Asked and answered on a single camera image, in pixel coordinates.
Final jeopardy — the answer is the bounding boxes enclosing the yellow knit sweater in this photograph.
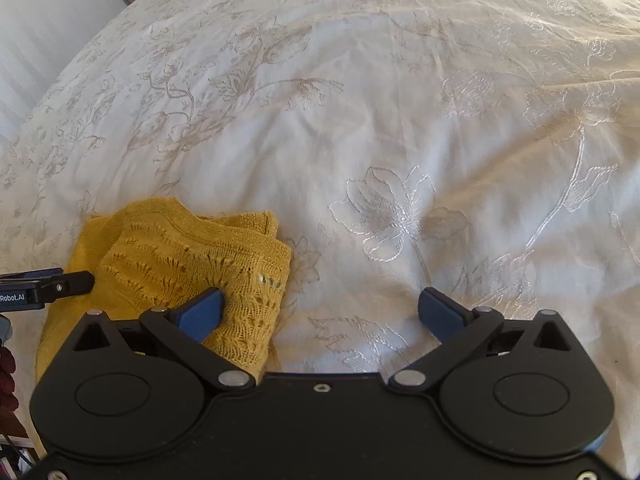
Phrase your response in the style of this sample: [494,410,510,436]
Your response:
[36,198,294,386]

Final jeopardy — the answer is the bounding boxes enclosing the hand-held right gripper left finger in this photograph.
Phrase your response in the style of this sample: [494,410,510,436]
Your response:
[67,287,254,392]

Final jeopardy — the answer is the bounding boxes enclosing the white floral bedspread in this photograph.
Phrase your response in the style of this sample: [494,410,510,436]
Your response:
[0,0,640,461]

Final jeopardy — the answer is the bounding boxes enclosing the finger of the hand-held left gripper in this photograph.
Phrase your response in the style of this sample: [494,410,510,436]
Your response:
[0,268,65,282]
[41,270,96,305]

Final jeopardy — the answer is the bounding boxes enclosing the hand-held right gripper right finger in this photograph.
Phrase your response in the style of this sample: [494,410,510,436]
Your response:
[387,287,576,394]

